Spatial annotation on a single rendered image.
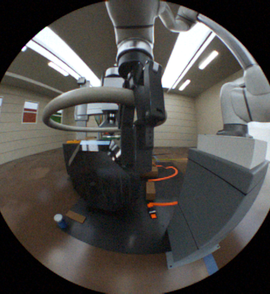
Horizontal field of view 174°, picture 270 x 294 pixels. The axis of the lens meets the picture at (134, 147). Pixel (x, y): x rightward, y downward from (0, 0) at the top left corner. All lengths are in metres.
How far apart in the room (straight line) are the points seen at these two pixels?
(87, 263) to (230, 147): 1.09
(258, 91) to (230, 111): 0.18
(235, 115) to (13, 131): 6.89
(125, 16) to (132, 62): 0.13
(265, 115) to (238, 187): 0.29
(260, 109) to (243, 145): 0.19
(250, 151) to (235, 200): 0.14
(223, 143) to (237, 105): 0.19
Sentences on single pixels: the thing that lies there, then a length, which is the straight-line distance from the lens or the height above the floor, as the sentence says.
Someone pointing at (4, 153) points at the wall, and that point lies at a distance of 6.44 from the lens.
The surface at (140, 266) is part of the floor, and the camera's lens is 0.88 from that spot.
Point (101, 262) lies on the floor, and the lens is 0.91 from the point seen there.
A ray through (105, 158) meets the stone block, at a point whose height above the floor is 0.69.
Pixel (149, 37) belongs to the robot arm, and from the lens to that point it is 0.29.
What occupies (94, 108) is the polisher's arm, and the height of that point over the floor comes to 1.35.
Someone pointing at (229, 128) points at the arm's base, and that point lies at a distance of 0.48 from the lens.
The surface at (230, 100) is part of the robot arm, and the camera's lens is 0.50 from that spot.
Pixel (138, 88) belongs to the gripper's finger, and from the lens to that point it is 0.15.
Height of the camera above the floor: 0.87
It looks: 9 degrees down
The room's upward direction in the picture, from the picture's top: straight up
